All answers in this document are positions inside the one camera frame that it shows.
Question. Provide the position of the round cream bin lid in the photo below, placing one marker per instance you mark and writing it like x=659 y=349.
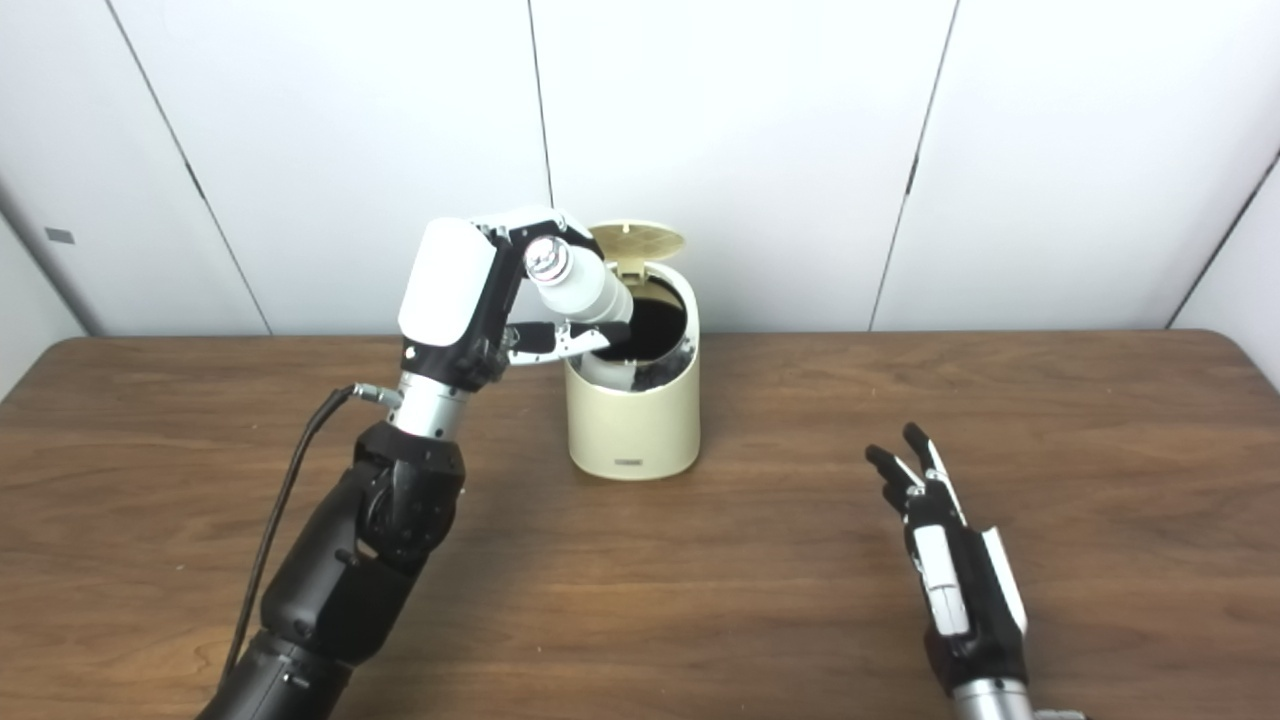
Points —
x=640 y=240

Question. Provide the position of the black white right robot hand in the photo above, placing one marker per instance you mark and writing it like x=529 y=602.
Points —
x=945 y=580

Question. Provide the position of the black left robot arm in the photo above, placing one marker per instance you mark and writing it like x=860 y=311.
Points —
x=350 y=570

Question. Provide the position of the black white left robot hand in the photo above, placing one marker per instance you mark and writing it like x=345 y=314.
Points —
x=445 y=290

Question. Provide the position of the cream-colored bin body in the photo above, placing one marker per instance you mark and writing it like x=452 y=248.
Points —
x=635 y=430

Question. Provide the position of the small white plastic bottle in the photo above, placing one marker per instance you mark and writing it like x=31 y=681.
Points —
x=585 y=285

